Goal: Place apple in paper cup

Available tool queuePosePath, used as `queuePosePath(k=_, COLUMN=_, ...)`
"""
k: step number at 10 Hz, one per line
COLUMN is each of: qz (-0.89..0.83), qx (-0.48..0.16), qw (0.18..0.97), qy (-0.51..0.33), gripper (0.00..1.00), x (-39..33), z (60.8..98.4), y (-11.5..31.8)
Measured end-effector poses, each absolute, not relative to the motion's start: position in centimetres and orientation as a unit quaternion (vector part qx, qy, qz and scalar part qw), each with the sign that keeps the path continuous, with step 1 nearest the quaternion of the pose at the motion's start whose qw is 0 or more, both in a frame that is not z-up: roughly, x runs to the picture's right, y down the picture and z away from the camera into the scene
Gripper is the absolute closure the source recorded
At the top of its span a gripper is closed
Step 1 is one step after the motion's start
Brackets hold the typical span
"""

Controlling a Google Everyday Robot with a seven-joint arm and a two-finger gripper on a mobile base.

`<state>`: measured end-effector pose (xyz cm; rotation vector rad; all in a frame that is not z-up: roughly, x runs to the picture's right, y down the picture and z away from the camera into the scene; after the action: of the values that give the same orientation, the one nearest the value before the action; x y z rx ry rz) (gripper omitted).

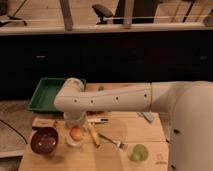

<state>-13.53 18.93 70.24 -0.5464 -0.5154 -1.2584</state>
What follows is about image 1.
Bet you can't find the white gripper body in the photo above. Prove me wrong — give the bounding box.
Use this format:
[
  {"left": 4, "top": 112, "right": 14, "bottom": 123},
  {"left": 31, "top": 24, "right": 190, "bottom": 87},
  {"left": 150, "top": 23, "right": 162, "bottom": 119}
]
[{"left": 63, "top": 112, "right": 86, "bottom": 127}]

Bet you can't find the red yellow apple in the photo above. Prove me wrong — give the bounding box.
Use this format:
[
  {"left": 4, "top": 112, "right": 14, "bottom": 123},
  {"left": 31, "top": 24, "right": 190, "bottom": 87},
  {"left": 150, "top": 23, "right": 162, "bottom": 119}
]
[{"left": 70, "top": 127, "right": 84, "bottom": 141}]

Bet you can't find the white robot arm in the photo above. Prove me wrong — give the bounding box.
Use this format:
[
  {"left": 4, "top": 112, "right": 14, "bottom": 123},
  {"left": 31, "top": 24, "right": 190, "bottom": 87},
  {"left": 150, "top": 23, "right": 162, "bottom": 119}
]
[{"left": 54, "top": 78, "right": 213, "bottom": 171}]

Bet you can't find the green plastic cup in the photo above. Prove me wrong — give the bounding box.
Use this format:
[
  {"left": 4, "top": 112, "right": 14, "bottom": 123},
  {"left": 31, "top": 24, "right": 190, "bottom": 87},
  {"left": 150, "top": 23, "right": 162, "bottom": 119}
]
[{"left": 130, "top": 144, "right": 149, "bottom": 162}]

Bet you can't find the yellow banana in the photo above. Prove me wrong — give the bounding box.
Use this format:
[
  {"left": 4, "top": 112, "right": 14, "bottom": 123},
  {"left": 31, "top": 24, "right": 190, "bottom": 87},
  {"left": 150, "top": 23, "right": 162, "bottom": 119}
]
[{"left": 88, "top": 123, "right": 100, "bottom": 148}]

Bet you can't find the black white marker pen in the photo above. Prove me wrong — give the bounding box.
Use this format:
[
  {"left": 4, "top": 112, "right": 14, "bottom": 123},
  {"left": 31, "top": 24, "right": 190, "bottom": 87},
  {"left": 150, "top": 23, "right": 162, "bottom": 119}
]
[{"left": 87, "top": 118, "right": 109, "bottom": 124}]

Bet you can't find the wooden block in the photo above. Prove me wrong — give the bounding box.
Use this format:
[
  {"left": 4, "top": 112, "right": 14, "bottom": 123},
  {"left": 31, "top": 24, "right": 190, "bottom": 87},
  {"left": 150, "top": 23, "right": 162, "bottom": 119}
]
[{"left": 32, "top": 118, "right": 57, "bottom": 129}]

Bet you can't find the green plastic tray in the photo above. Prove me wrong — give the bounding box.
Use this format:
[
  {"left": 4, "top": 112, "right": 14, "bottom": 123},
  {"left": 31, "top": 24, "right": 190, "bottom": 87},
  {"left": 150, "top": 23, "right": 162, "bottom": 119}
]
[{"left": 27, "top": 77, "right": 87, "bottom": 115}]

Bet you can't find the dark red bowl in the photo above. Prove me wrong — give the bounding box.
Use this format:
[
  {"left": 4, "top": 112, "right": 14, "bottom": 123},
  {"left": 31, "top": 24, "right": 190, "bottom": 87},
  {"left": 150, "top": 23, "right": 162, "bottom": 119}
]
[{"left": 30, "top": 127, "right": 58, "bottom": 155}]

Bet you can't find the silver metal fork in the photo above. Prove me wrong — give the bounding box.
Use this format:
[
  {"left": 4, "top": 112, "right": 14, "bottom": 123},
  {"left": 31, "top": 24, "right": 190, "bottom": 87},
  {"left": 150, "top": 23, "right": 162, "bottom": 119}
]
[{"left": 98, "top": 133, "right": 128, "bottom": 150}]

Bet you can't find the grey folded cloth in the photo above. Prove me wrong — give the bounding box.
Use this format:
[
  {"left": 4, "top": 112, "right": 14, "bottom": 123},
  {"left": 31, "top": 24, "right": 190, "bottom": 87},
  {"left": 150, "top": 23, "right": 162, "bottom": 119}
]
[{"left": 138, "top": 112, "right": 154, "bottom": 123}]

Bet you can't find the black office chair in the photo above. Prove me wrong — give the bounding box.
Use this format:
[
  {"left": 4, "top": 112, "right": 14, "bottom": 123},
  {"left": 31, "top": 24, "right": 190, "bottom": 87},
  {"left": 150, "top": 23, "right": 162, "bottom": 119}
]
[{"left": 92, "top": 4, "right": 113, "bottom": 25}]

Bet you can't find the black floor cable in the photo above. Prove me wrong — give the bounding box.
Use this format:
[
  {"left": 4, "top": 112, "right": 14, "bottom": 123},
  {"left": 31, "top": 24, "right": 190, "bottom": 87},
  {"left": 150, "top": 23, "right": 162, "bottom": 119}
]
[{"left": 0, "top": 118, "right": 29, "bottom": 145}]

